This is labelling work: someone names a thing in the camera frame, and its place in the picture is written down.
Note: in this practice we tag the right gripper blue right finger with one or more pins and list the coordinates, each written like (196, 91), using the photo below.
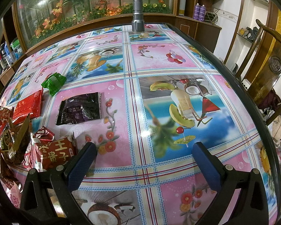
(209, 165)

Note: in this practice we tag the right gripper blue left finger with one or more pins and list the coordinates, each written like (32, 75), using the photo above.
(79, 166)

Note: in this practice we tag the red floral candy packet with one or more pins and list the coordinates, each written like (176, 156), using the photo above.
(44, 152)

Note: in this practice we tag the dark purple snack packet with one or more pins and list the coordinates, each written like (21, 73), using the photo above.
(79, 108)

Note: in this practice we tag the gold brown snack packet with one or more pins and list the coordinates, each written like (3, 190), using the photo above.
(14, 140)

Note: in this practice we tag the red long snack packet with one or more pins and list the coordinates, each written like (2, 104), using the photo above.
(31, 106)

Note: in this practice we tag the green candy wrapper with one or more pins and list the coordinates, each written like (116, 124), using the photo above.
(54, 83)

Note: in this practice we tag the patterned plastic tablecloth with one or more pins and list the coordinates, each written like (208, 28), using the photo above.
(161, 92)

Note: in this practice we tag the wooden chair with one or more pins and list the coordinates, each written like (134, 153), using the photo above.
(270, 72)

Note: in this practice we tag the grey metal flashlight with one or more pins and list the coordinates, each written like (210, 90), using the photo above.
(138, 23)

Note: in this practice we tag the glass floral display cabinet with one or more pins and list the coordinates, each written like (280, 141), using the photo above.
(40, 19)

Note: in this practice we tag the purple spray can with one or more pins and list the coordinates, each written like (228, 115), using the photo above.
(196, 12)
(202, 13)

